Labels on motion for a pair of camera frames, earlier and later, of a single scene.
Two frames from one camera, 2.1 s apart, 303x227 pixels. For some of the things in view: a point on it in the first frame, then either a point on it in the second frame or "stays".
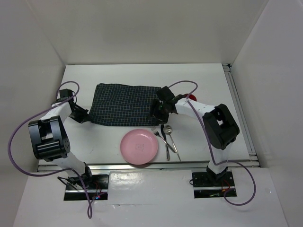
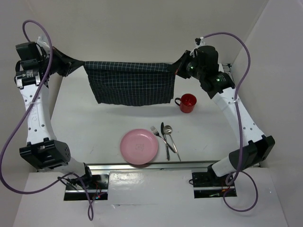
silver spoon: (167, 129) stays
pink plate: (138, 146) stays
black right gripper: (162, 118) -> (178, 65)
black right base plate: (203, 179) stays
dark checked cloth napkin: (123, 104) -> (131, 83)
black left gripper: (84, 117) -> (68, 64)
